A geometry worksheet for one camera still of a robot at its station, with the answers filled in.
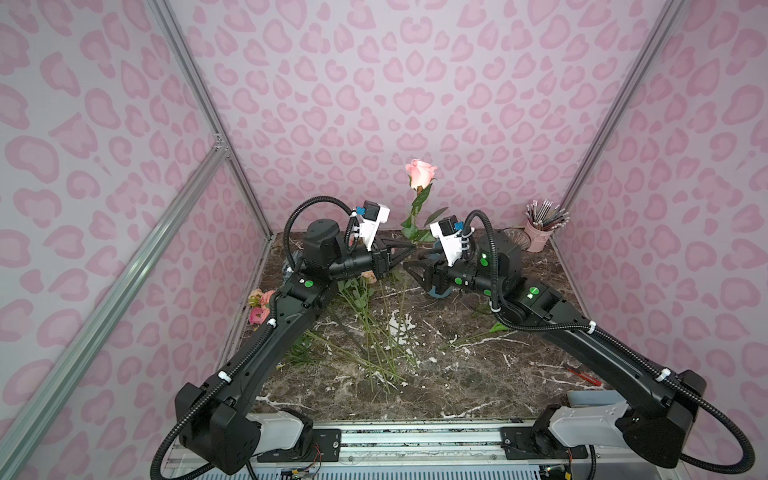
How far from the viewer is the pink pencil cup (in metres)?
1.06

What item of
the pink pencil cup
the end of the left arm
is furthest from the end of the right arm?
the pink pencil cup

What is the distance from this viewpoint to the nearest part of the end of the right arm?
1.87ft

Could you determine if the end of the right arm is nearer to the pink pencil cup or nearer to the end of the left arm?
the end of the left arm

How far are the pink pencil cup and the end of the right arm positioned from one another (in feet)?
2.01
